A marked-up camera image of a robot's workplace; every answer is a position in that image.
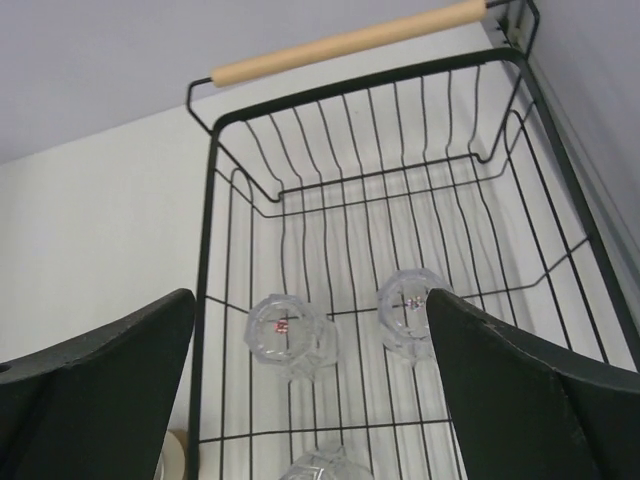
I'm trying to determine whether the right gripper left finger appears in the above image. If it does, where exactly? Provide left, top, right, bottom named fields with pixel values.
left=1, top=289, right=195, bottom=479

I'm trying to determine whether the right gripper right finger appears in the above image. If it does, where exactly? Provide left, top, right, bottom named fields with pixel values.
left=426, top=289, right=639, bottom=479

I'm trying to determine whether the black wire dish rack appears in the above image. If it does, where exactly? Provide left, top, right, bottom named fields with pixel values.
left=187, top=1, right=639, bottom=479

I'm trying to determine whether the steel cup cork base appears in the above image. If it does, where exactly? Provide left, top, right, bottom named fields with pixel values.
left=153, top=431, right=186, bottom=480

